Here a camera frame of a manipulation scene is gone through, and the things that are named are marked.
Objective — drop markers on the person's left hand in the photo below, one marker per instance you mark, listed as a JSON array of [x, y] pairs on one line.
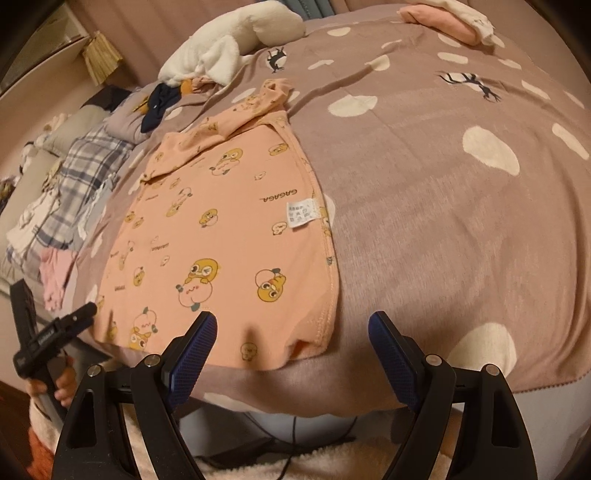
[[62, 383]]

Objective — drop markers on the grey pillow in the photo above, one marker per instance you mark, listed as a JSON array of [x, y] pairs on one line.
[[78, 122]]

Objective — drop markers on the mauve spotted deer print blanket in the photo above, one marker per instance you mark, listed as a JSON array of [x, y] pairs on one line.
[[438, 221]]

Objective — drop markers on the straw-coloured bundle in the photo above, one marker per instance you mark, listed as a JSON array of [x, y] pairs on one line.
[[102, 57]]

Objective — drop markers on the folded pink clothes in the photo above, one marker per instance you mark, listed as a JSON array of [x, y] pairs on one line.
[[434, 21]]

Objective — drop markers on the white cloth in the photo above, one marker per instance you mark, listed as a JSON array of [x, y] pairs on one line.
[[471, 14]]

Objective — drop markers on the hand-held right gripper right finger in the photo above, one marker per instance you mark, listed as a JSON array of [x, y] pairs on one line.
[[392, 357]]

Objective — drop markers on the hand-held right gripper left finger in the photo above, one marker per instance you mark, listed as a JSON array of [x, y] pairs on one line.
[[196, 355]]

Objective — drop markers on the peach cartoon print baby shirt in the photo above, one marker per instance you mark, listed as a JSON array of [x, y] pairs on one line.
[[221, 221]]

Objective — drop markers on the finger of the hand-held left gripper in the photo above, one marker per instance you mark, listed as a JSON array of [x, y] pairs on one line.
[[76, 316]]

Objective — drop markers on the white fleece clothing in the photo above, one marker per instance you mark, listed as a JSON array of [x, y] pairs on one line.
[[323, 461]]

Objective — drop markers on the crumpled pink cloth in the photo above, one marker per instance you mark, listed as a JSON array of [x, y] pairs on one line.
[[57, 277]]

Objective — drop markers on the plaid cloth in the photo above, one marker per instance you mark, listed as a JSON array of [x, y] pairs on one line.
[[78, 184]]

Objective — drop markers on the teal curtain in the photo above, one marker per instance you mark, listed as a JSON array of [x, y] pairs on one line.
[[302, 9]]

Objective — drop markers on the white plush toy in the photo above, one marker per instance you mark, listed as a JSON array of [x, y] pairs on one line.
[[226, 46]]

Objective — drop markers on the navy cloth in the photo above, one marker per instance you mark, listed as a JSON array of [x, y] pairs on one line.
[[159, 108]]

